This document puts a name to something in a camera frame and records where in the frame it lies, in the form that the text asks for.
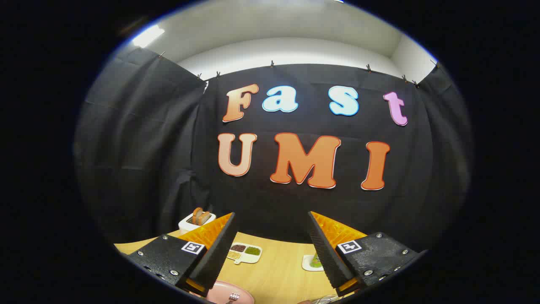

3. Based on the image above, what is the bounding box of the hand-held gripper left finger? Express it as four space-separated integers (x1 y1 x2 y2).
127 212 236 297

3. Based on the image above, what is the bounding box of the white divided dish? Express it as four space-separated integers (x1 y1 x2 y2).
227 242 263 265

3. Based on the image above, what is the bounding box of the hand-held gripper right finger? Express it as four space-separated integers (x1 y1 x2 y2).
308 211 427 297

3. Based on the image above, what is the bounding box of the white toaster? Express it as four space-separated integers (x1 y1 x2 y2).
178 213 216 234

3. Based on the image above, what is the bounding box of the pink round plate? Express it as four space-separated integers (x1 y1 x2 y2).
189 281 255 304

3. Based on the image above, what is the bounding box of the row of small metal clips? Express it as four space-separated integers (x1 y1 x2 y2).
159 51 439 87

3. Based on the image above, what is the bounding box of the white square coaster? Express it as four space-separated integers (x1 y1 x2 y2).
302 255 324 271

